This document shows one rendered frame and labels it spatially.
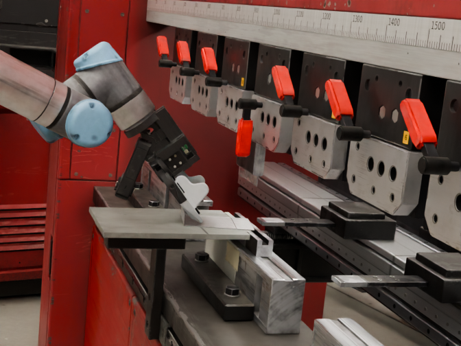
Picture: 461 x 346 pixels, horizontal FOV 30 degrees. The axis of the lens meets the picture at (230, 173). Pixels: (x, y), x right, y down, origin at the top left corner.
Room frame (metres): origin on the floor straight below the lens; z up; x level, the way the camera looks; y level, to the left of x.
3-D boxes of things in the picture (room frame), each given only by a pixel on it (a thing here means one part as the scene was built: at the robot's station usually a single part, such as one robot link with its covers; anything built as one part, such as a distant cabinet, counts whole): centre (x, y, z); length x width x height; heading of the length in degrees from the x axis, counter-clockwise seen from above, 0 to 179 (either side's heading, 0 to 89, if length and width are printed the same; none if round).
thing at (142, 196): (2.14, 0.21, 0.89); 0.30 x 0.05 x 0.03; 18
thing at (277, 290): (1.54, -0.05, 0.92); 0.39 x 0.06 x 0.10; 18
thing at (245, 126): (1.42, -0.02, 1.20); 0.04 x 0.02 x 0.10; 108
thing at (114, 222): (1.54, 0.11, 1.00); 0.26 x 0.18 x 0.01; 108
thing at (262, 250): (1.56, -0.04, 0.98); 0.20 x 0.03 x 0.03; 18
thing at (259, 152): (1.59, -0.03, 1.13); 0.10 x 0.02 x 0.10; 18
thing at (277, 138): (1.42, -0.09, 1.26); 0.15 x 0.09 x 0.17; 18
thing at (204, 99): (1.80, 0.04, 1.26); 0.15 x 0.09 x 0.17; 18
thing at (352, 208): (1.64, -0.19, 1.01); 0.26 x 0.12 x 0.05; 108
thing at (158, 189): (2.11, 0.14, 0.92); 0.50 x 0.06 x 0.10; 18
